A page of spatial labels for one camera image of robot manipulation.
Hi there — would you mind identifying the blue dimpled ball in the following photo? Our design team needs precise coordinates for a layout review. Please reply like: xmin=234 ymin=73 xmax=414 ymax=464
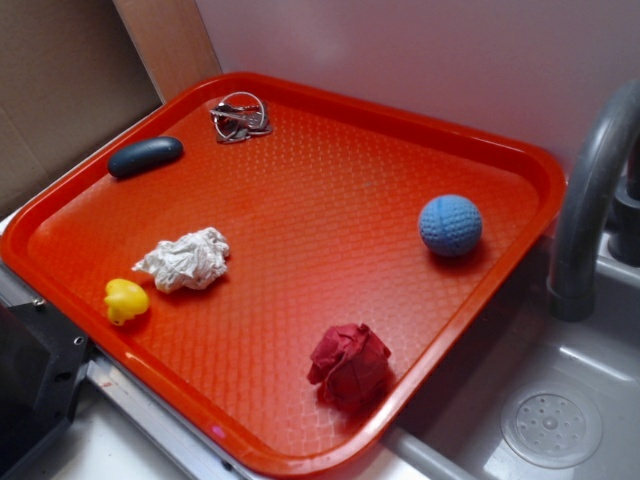
xmin=418 ymin=195 xmax=483 ymax=257

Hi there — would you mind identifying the dark green plastic pickle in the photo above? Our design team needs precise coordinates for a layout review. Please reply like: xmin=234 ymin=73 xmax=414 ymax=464
xmin=107 ymin=136 xmax=184 ymax=178

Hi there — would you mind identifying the crumpled red paper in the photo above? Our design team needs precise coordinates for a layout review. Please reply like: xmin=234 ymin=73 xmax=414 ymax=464
xmin=307 ymin=323 xmax=393 ymax=410

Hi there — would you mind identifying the black metal bracket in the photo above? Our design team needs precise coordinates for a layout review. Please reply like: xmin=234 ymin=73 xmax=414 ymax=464
xmin=1 ymin=303 xmax=91 ymax=479

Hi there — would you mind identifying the bunch of metal keys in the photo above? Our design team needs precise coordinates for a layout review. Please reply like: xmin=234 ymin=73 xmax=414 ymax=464
xmin=209 ymin=91 xmax=273 ymax=144

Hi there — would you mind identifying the crumpled white paper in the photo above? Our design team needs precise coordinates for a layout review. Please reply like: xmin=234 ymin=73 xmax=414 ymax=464
xmin=131 ymin=227 xmax=230 ymax=294

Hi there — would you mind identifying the red plastic tray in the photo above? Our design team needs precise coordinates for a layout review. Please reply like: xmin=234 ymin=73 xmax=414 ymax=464
xmin=1 ymin=73 xmax=565 ymax=478

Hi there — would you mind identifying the grey toy sink basin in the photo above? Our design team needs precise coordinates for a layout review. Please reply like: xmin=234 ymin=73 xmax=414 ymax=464
xmin=383 ymin=245 xmax=639 ymax=479

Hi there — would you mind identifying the yellow rubber duck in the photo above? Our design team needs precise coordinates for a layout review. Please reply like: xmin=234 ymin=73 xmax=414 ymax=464
xmin=104 ymin=279 xmax=149 ymax=326

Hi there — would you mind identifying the grey toy faucet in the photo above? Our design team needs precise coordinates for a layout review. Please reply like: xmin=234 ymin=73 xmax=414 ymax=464
xmin=547 ymin=80 xmax=639 ymax=322

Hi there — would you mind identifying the brown cardboard panel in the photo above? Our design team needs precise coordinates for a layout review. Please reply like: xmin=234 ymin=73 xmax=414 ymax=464
xmin=1 ymin=1 xmax=221 ymax=217

